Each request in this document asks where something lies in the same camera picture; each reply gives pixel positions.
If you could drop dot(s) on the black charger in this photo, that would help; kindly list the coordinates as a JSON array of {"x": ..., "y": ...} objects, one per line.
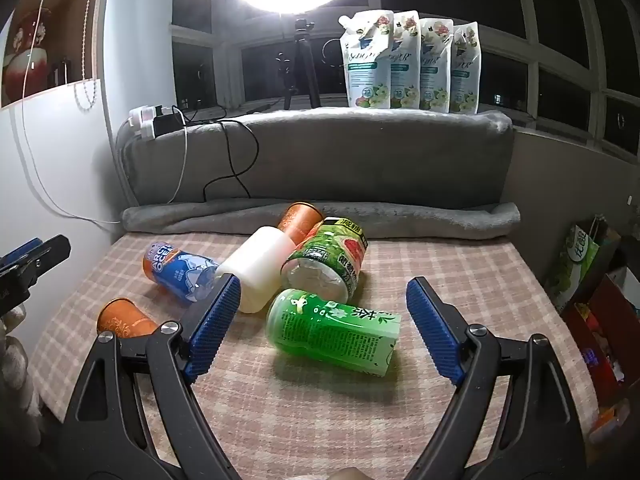
[{"x": 167, "y": 122}]

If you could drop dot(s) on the white plastic bottle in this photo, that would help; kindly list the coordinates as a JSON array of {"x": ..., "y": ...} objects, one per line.
[{"x": 260, "y": 270}]

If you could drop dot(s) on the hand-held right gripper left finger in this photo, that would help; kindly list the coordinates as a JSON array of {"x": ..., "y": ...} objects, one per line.
[{"x": 212, "y": 327}]

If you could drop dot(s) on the red cardboard box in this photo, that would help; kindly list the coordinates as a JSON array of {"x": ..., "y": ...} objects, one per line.
[{"x": 605, "y": 350}]

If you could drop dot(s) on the white floral refill pouch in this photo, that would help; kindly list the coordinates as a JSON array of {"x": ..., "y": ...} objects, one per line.
[
  {"x": 466, "y": 75},
  {"x": 404, "y": 67},
  {"x": 367, "y": 65},
  {"x": 436, "y": 70}
]

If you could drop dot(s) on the wall poster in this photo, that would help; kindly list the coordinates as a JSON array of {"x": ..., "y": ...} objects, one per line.
[{"x": 25, "y": 60}]

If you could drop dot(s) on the rolled grey blanket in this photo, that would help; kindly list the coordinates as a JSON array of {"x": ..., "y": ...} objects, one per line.
[{"x": 425, "y": 220}]

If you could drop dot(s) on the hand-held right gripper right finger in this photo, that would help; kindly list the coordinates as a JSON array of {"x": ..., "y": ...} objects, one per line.
[{"x": 434, "y": 330}]

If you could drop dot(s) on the plaid blanket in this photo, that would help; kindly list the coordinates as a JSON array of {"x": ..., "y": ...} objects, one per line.
[{"x": 310, "y": 420}]

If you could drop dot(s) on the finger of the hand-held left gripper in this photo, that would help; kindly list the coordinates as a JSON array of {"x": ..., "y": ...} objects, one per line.
[{"x": 47, "y": 256}]

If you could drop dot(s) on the black tripod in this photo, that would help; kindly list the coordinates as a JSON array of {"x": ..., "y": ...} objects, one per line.
[{"x": 301, "y": 60}]

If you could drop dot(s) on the grey fleece blanket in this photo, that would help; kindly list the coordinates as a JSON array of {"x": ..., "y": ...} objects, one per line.
[{"x": 350, "y": 160}]

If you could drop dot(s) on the person's left hand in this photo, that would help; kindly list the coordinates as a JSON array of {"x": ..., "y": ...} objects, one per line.
[{"x": 12, "y": 360}]

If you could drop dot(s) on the green shopping bag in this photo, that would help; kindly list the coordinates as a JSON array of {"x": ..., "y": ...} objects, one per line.
[{"x": 575, "y": 265}]

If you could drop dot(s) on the green tea bottle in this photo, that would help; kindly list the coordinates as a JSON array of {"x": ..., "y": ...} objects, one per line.
[{"x": 332, "y": 330}]

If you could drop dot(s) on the white power strip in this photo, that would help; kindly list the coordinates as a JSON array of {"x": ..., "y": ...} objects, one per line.
[{"x": 141, "y": 122}]

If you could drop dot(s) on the guava juice bottle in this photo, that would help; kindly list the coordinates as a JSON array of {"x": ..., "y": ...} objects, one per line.
[{"x": 327, "y": 260}]

